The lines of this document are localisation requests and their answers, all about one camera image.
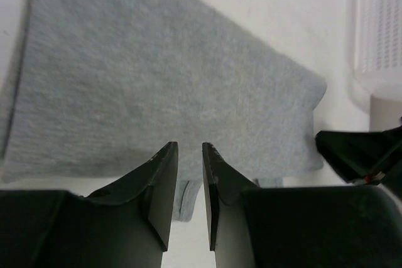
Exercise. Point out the grey tank top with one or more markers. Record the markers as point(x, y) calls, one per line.
point(98, 86)

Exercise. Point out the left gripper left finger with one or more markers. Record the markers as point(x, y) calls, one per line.
point(124, 224)

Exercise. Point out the white plastic basket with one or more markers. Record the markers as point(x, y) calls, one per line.
point(375, 50)

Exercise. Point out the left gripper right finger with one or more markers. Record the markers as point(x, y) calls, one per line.
point(327, 226)

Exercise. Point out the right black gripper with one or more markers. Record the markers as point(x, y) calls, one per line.
point(362, 157)

